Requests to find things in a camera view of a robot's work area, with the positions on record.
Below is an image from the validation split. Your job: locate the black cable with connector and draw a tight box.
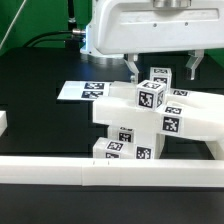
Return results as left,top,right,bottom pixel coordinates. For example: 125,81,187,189
23,28,87,48

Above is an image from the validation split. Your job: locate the white chair back frame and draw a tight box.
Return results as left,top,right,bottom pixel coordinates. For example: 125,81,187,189
93,81,224,141

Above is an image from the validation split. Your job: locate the black vertical pole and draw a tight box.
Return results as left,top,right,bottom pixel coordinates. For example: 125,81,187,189
67,0,76,23

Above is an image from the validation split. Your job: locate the white U-shaped fence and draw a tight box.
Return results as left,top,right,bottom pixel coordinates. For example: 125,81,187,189
0,110,224,188

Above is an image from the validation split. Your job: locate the white tagged cube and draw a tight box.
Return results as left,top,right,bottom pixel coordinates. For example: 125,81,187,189
150,67,172,89
136,80,166,111

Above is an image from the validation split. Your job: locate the white diagonal cord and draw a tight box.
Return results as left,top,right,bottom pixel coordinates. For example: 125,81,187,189
0,0,28,51

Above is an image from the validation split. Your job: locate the white chair seat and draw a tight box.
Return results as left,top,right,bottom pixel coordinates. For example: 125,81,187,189
107,125,166,160

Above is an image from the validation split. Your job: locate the white marker base plate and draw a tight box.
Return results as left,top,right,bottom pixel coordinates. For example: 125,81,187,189
58,81,110,101

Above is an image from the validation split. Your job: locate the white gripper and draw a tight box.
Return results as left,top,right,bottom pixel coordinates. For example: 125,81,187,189
88,0,224,83

